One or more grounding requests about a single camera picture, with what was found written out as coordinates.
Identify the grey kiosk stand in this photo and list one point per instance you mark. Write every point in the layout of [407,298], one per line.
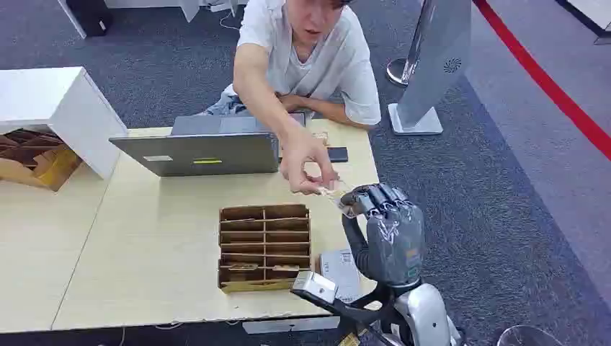
[432,62]

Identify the brown cardboard pieces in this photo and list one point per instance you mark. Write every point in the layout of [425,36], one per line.
[38,162]

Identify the person's left hand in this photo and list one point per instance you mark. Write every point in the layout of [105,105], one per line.
[290,101]

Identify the white table leg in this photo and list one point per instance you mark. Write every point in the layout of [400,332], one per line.
[71,19]

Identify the yellow paper scrap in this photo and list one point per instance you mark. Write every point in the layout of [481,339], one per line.
[349,340]

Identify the white furniture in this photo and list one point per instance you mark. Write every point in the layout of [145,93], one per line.
[589,12]

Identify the white flat device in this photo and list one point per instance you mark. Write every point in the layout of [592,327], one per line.
[340,272]

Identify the small stack of cards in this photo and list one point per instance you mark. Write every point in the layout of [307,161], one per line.
[322,137]

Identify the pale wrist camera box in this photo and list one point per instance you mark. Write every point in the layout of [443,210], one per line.
[314,286]

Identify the black case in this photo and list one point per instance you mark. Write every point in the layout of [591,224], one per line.
[90,16]

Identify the grey laptop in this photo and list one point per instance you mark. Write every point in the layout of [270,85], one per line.
[205,153]

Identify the person's right hand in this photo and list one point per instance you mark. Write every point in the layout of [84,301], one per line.
[300,157]

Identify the red barrier belt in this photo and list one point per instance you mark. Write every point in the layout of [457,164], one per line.
[549,86]

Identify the round shiny base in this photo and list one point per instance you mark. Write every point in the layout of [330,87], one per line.
[527,336]

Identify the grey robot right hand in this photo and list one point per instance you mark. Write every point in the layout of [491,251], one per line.
[394,239]

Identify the small black phone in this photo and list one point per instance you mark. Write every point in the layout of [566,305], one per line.
[338,154]

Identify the white bar under desk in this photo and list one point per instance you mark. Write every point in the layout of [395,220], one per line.
[291,325]

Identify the wooden card box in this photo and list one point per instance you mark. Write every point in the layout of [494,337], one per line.
[265,248]

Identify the chrome stanchion post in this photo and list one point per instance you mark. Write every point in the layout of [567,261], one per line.
[401,71]

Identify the white cabinet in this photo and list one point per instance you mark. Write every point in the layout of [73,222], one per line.
[52,105]

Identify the person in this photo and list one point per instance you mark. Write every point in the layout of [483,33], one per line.
[329,62]

